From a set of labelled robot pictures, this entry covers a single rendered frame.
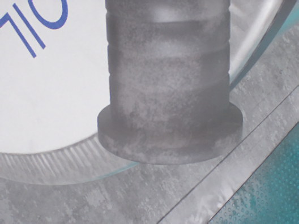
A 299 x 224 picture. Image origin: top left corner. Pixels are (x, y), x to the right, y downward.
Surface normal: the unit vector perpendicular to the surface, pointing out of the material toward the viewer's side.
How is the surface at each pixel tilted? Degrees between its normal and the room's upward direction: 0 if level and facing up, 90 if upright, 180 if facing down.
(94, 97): 90
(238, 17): 89
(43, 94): 90
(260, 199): 0
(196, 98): 33
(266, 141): 0
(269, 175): 0
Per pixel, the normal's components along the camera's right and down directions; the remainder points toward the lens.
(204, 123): 0.50, 0.30
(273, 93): 0.61, -0.18
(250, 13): -0.64, 0.52
